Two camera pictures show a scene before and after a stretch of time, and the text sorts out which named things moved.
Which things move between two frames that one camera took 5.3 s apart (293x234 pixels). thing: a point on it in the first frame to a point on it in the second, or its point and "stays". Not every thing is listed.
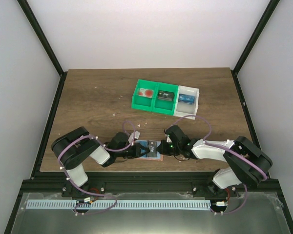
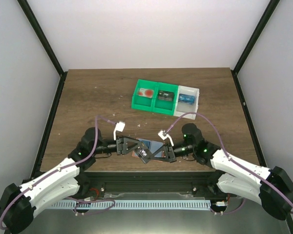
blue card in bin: (186, 98) stays
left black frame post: (29, 13) stays
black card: (153, 146) to (144, 155)
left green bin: (142, 102) stays
